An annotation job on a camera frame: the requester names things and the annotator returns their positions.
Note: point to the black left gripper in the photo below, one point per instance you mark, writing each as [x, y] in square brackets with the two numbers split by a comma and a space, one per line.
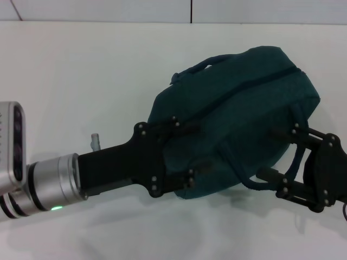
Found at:
[122, 165]

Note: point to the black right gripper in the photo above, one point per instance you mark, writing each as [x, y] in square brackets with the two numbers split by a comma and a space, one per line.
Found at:
[328, 173]

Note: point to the dark teal fabric bag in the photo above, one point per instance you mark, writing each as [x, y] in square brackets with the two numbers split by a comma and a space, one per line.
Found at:
[230, 116]

